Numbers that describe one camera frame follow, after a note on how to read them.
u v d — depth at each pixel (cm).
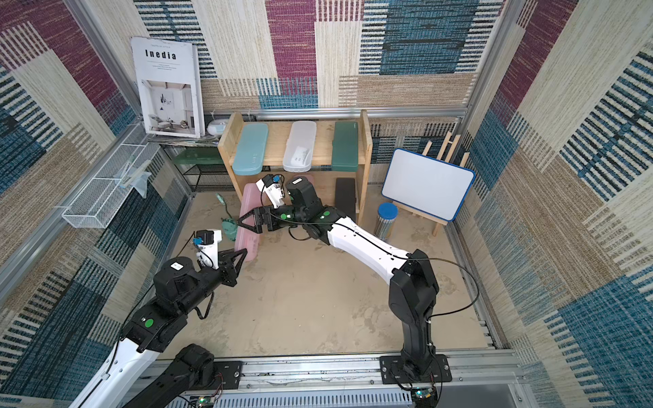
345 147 70
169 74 75
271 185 66
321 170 68
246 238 69
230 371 75
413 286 46
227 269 59
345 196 87
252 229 64
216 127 86
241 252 67
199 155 99
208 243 59
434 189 92
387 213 87
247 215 65
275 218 65
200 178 115
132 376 46
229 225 97
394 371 73
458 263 45
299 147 70
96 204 72
